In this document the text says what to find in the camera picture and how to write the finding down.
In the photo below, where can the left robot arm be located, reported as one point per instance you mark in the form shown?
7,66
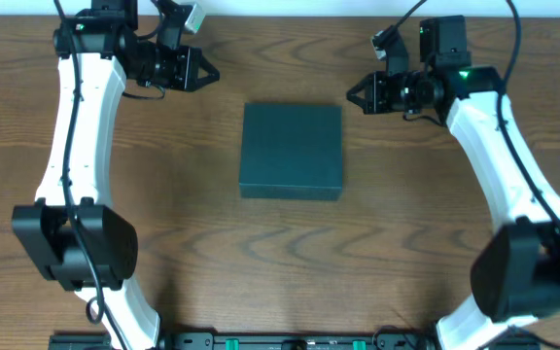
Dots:
71,231

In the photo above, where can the dark green hinged box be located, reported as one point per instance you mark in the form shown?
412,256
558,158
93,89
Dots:
291,151

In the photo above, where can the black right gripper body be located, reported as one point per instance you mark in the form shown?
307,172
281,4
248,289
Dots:
380,92

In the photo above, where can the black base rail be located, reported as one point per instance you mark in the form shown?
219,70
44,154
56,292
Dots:
387,338

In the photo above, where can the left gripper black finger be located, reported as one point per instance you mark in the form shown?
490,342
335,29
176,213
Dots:
207,80
207,66

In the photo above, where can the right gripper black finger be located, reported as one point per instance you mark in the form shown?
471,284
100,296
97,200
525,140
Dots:
357,88
354,98

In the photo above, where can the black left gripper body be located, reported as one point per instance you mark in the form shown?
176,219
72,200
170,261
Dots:
183,68

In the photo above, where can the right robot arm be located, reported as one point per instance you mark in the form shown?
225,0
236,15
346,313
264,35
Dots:
515,280

